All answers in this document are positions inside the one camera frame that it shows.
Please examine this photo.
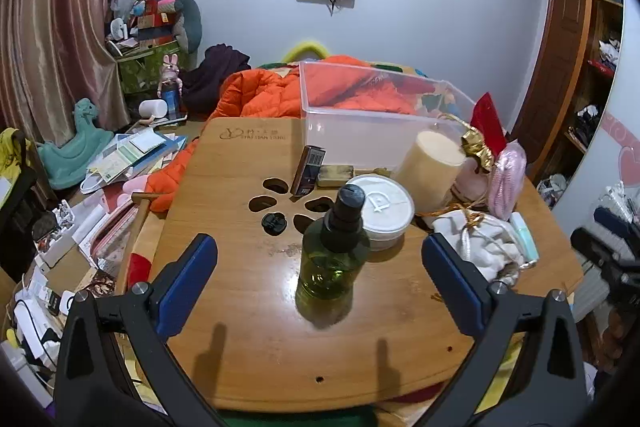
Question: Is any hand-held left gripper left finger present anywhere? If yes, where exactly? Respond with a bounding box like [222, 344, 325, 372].
[54, 233, 236, 427]

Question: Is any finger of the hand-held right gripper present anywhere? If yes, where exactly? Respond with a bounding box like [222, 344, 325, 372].
[570, 227, 640, 308]

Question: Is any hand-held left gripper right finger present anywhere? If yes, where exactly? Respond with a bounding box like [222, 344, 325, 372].
[410, 232, 596, 427]

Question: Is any white drawstring pouch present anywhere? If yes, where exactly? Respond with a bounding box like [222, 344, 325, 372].
[430, 211, 526, 284]

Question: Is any white round cream jar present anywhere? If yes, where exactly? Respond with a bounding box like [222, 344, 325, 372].
[345, 173, 416, 253]

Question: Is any cream cylinder container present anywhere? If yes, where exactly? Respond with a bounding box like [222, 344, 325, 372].
[392, 129, 468, 215]

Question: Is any pink rope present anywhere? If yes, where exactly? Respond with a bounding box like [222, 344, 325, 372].
[487, 143, 527, 222]

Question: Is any green bottle with black cap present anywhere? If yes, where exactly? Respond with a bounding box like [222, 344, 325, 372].
[295, 184, 372, 315]

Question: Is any gold ribbon bow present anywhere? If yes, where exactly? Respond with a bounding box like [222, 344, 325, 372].
[460, 129, 498, 170]

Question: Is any clear plastic storage box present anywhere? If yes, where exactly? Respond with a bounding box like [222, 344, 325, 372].
[298, 61, 478, 172]

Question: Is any white radiator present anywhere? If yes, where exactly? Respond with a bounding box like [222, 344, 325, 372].
[575, 187, 640, 323]

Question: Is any wooden desk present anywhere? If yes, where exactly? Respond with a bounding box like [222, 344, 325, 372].
[117, 117, 586, 413]

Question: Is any light teal tube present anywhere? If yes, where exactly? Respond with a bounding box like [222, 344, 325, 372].
[509, 212, 541, 268]

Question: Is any small black cap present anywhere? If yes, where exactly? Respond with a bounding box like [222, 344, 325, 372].
[261, 213, 286, 236]

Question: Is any pile of boxes and papers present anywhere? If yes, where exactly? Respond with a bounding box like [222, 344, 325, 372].
[0, 187, 166, 368]

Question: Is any pile of books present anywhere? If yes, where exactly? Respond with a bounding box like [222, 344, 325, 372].
[80, 117, 201, 195]

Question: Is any small black box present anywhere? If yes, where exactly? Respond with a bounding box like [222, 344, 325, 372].
[290, 145, 327, 198]

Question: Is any olive rectangular block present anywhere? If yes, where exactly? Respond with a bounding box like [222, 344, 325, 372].
[316, 164, 356, 188]

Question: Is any white cup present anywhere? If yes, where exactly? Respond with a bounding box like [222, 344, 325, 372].
[139, 99, 168, 122]

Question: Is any blue can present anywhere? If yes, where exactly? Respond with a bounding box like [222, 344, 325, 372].
[162, 84, 182, 115]

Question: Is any orange down jacket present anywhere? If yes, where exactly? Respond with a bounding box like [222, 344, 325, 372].
[122, 54, 436, 212]

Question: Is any wooden shelf unit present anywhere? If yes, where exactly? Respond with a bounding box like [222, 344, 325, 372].
[535, 0, 626, 188]

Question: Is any dark purple clothing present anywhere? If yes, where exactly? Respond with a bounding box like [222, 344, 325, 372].
[182, 43, 251, 120]

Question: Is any pink bunny figure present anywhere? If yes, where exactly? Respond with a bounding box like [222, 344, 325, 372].
[159, 54, 185, 95]

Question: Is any green patterned box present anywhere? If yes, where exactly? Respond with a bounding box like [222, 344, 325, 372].
[116, 41, 197, 95]

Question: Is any wooden wardrobe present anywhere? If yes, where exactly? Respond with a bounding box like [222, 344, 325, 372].
[500, 0, 596, 168]

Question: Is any yellow cloth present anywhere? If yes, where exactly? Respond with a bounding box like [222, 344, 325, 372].
[0, 127, 31, 188]

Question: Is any yellow green pillow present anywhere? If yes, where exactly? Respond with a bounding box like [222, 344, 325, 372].
[282, 39, 331, 62]

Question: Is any grey plush pillow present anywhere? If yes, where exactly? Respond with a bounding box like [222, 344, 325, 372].
[170, 0, 203, 55]

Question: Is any pile of toys and boxes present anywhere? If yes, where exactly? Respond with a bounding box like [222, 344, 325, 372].
[105, 0, 181, 58]

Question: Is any striped pink curtain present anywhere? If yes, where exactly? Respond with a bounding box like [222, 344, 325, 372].
[0, 0, 161, 158]

